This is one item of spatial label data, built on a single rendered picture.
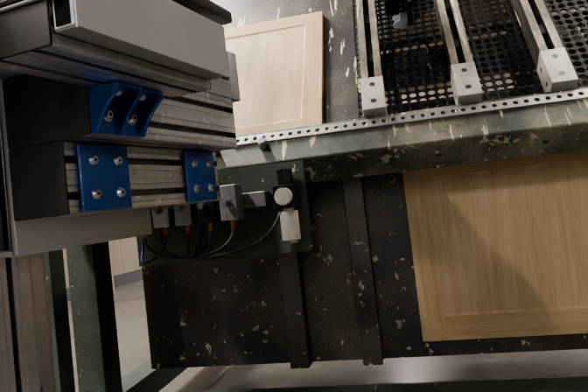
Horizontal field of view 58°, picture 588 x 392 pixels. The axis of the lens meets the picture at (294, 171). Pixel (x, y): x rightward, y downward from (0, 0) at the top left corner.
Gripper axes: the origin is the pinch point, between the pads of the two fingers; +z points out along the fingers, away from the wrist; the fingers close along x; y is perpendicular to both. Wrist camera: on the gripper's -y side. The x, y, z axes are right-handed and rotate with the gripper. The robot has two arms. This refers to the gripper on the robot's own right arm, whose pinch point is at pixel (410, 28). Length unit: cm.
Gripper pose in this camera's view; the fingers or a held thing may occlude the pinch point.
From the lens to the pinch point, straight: 175.3
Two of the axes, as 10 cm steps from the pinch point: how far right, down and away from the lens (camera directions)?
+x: -0.5, 7.8, -6.2
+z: 2.3, 6.2, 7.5
